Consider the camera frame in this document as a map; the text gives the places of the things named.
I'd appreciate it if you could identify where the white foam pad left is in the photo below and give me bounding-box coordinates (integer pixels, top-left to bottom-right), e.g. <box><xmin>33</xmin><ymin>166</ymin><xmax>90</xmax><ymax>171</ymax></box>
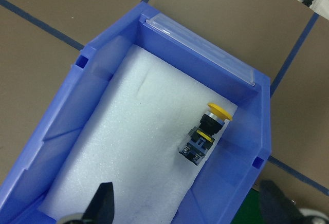
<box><xmin>40</xmin><ymin>45</ymin><xmax>237</xmax><ymax>223</ymax></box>

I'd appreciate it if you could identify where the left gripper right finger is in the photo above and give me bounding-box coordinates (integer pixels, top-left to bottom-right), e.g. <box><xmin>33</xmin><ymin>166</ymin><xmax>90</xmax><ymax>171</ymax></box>
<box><xmin>259</xmin><ymin>180</ymin><xmax>328</xmax><ymax>223</ymax></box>

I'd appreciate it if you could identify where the left blue plastic bin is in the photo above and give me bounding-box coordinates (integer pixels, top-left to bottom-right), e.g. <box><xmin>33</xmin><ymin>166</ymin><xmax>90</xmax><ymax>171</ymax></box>
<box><xmin>1</xmin><ymin>2</ymin><xmax>271</xmax><ymax>223</ymax></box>

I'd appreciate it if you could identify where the green conveyor belt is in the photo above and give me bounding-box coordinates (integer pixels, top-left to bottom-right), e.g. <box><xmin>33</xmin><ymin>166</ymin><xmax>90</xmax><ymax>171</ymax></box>
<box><xmin>231</xmin><ymin>189</ymin><xmax>265</xmax><ymax>224</ymax></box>

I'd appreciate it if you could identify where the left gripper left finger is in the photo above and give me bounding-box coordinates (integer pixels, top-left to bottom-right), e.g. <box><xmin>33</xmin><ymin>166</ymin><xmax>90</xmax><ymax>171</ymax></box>
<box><xmin>57</xmin><ymin>182</ymin><xmax>115</xmax><ymax>223</ymax></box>

